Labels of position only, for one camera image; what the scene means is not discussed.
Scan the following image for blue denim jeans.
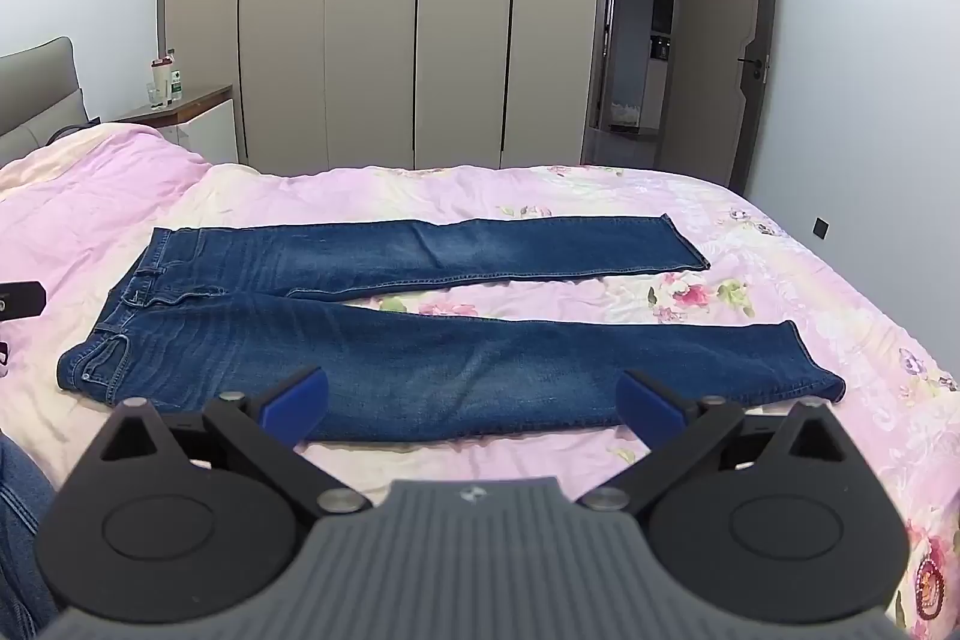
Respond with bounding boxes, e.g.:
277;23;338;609
57;216;846;443

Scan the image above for grey bedroom door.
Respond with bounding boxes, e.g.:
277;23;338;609
656;0;776;195

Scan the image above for grey upholstered headboard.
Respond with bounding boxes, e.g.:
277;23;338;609
0;37;99;167

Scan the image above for clear drinking glass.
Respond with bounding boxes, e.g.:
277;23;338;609
148;85;166;109

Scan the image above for wooden top nightstand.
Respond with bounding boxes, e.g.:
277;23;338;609
119;85;242;164

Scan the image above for white bottle green label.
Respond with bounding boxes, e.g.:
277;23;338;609
166;49;184;104

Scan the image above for beige built-in wardrobe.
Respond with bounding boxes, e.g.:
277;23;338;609
158;0;596;175

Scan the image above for black wall socket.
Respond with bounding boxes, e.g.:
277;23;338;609
812;218;828;239

